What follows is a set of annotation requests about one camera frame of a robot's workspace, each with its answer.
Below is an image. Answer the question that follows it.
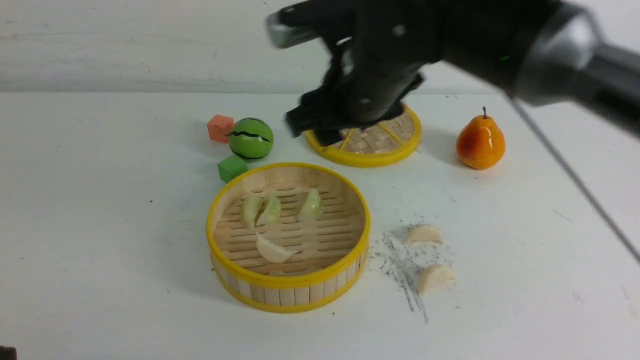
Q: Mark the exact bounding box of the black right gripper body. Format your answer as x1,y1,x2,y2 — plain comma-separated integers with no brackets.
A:
285,45,424,147

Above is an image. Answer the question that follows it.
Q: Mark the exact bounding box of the green foam cube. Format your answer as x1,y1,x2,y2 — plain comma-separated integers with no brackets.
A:
217,154,249,183

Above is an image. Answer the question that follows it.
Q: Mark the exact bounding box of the bamboo steamer tray yellow rim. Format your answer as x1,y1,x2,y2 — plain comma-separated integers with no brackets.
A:
206,162,371,313

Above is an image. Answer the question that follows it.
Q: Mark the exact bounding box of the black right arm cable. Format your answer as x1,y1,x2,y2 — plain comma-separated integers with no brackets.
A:
505,95,640,266

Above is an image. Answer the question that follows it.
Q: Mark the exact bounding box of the green toy watermelon ball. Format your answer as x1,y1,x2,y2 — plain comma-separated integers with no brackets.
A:
227,117,275,162

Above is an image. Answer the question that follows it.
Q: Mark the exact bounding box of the orange foam cube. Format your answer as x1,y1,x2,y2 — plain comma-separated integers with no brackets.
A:
206,114,235,144

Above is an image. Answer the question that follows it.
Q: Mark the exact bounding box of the yellow bamboo steamer lid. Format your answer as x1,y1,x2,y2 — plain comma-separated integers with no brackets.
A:
304,105,423,168

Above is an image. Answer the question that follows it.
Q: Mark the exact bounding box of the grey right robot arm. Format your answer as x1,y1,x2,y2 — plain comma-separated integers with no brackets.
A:
265,0,640,146

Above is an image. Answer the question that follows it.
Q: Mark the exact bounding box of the orange toy pear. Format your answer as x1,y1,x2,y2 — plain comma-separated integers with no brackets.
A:
455,106,506,171

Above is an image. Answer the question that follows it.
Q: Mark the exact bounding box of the white dumpling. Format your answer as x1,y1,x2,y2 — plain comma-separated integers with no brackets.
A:
417,264,457,296
404,223,444,245
255,232,298,264

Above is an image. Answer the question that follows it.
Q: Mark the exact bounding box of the pale green dumpling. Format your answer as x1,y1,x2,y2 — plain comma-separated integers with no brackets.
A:
240,194,264,228
297,187,323,223

